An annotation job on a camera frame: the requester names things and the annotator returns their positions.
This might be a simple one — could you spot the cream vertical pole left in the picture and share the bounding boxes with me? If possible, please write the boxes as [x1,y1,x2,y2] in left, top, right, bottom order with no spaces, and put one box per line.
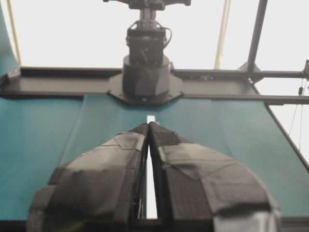
[6,0,23,65]

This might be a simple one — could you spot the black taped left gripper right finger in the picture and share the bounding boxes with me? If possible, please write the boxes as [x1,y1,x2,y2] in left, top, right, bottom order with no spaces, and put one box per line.
[148,122,281,232]

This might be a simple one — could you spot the cream vertical pole right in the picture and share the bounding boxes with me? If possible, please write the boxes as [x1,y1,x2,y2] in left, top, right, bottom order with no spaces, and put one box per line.
[214,0,231,70]

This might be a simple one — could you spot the black metal frame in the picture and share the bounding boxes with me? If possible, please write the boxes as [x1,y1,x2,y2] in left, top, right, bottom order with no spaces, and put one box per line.
[0,0,309,232]

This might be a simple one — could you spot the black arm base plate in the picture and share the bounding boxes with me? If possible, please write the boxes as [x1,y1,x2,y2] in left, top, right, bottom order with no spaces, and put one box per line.
[108,74,183,106]

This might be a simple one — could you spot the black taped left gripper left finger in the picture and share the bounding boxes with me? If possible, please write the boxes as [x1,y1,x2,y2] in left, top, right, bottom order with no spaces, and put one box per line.
[27,123,148,232]

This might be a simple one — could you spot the white wooden board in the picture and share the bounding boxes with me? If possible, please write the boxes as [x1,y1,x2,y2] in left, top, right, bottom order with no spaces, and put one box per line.
[145,115,158,219]

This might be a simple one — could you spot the cream vertical pole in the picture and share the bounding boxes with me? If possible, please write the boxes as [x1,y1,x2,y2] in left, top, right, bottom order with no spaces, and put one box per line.
[6,0,23,65]
[214,0,231,70]

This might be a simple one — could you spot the thin hanging black cable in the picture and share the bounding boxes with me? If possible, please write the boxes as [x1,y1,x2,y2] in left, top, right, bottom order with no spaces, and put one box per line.
[286,79,309,153]

